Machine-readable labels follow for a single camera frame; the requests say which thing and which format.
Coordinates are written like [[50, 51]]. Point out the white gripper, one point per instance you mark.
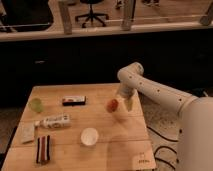
[[126, 92]]

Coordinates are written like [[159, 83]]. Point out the red orange apple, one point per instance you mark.
[[112, 105]]

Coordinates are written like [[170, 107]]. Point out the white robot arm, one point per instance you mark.
[[195, 139]]

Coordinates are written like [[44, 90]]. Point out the green plastic cup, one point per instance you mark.
[[36, 105]]

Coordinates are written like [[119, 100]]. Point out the black red white box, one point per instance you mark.
[[73, 100]]

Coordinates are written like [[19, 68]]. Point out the wooden table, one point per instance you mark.
[[123, 143]]

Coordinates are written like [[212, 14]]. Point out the white plastic bottle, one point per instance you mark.
[[54, 122]]

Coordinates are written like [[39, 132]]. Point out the black office chair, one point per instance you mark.
[[91, 15]]

